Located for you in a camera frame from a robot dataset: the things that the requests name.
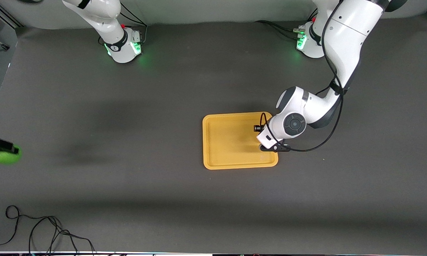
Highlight green toy apple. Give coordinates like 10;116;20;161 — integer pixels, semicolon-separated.
0;145;22;165

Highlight yellow plastic tray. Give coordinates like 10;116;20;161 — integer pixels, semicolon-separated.
202;112;279;170

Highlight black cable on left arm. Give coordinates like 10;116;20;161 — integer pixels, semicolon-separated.
259;0;345;153

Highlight loose black cable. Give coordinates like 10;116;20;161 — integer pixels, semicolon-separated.
0;205;97;256

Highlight black cables at left arm base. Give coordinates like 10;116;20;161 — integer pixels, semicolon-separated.
255;20;303;40

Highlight black cables at arm base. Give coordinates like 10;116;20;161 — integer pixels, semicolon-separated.
255;20;303;40
118;3;148;45

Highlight aluminium frame rail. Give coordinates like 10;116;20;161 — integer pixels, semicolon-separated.
0;0;24;30

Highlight black cables at right arm base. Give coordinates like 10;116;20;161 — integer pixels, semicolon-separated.
118;3;148;45

